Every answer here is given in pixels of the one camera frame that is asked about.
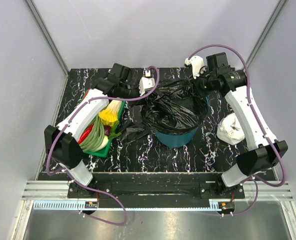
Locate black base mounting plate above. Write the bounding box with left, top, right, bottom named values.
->
left=37, top=171, right=246, bottom=201

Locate aluminium frame rail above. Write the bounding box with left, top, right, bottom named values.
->
left=237, top=73, right=294, bottom=202

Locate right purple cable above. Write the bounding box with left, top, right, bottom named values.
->
left=189, top=44, right=287, bottom=217

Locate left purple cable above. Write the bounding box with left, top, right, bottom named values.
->
left=45, top=65, right=160, bottom=227

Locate black trash bag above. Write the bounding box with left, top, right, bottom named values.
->
left=117, top=121, right=149, bottom=145
left=130, top=78, right=209, bottom=136

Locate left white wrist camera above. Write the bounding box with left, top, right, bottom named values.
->
left=139, top=76, right=155, bottom=96

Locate teal trash bin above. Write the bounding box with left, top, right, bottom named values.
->
left=153, top=94, right=209, bottom=150

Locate white round vegetable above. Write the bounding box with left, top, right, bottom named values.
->
left=95, top=135, right=109, bottom=152

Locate purple cable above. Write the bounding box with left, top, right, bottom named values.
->
left=45, top=65, right=160, bottom=227
left=189, top=44, right=287, bottom=217

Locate green vegetable basket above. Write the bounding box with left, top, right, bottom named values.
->
left=84, top=101, right=125, bottom=157

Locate yellow white napa cabbage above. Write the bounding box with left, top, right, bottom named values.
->
left=99, top=100, right=122, bottom=127

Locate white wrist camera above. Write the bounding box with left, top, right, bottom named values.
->
left=184, top=55, right=205, bottom=79
left=139, top=76, right=155, bottom=96

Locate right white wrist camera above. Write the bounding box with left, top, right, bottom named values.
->
left=184, top=55, right=205, bottom=79

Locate purple onion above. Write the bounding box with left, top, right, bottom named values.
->
left=104, top=125, right=112, bottom=136

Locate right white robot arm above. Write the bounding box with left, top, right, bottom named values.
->
left=185, top=52, right=288, bottom=198

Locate red chili pepper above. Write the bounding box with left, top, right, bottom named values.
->
left=78, top=123, right=94, bottom=145

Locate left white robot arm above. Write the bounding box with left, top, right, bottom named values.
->
left=44, top=63, right=140, bottom=198

